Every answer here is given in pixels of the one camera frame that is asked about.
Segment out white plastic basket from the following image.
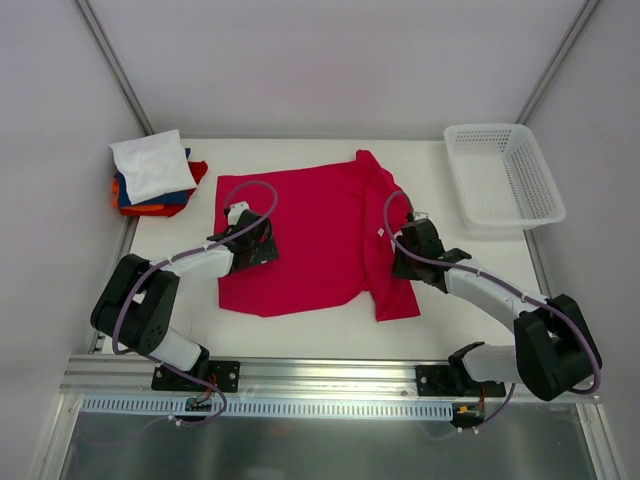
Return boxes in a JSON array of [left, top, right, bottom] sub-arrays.
[[444, 123, 566, 236]]

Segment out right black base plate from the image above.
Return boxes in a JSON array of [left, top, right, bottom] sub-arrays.
[[415, 364, 506, 398]]

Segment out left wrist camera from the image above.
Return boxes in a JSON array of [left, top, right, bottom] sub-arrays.
[[224, 201, 250, 226]]

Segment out white slotted cable duct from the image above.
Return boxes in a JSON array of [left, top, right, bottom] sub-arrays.
[[80, 394, 454, 422]]

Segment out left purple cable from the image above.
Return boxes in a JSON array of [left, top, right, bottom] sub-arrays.
[[79, 179, 281, 446]]

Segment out white folded t shirt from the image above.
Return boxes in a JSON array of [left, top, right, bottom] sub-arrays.
[[109, 129, 197, 205]]

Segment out aluminium mounting rail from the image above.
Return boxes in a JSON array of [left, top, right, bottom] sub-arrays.
[[59, 353, 600, 404]]

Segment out orange red folded t shirt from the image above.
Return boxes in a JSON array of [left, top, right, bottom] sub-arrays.
[[109, 159, 210, 219]]

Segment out pink red t shirt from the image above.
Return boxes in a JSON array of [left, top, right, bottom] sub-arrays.
[[214, 150, 420, 321]]

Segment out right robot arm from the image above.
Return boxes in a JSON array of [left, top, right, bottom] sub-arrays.
[[391, 214, 602, 401]]

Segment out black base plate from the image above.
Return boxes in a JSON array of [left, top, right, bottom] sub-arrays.
[[415, 364, 506, 398], [151, 359, 241, 393]]

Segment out blue folded t shirt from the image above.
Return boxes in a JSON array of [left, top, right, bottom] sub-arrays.
[[114, 141, 197, 209]]

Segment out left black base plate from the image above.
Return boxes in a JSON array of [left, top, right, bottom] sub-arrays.
[[151, 359, 241, 393]]

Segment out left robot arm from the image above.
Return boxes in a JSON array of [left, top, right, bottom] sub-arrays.
[[90, 202, 279, 391]]

